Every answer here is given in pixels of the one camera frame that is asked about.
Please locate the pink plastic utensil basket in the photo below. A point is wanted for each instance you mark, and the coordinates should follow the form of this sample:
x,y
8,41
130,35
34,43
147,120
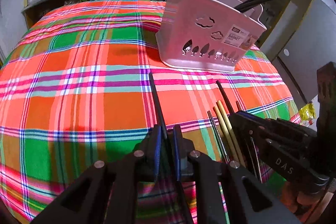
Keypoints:
x,y
207,34

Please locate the yellow chopstick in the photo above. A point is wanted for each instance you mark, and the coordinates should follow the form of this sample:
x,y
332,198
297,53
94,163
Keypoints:
x,y
226,133
231,132

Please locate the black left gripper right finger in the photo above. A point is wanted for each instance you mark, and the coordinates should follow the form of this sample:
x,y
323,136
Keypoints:
x,y
181,149

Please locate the colourful plaid tablecloth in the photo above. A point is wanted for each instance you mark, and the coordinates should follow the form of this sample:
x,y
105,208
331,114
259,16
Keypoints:
x,y
75,90

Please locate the yellow snack bag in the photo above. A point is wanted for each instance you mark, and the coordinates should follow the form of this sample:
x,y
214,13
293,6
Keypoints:
x,y
307,112

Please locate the grey refrigerator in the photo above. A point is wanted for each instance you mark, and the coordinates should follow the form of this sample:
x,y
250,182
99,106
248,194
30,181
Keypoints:
x,y
298,54

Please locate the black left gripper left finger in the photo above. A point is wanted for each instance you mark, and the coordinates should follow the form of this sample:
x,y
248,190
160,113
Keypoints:
x,y
147,156

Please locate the wooden side shelf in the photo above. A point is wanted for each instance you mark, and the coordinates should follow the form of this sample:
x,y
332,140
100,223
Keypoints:
x,y
39,8

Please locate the right hand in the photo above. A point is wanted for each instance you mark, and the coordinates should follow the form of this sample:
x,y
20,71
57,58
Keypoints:
x,y
301,204

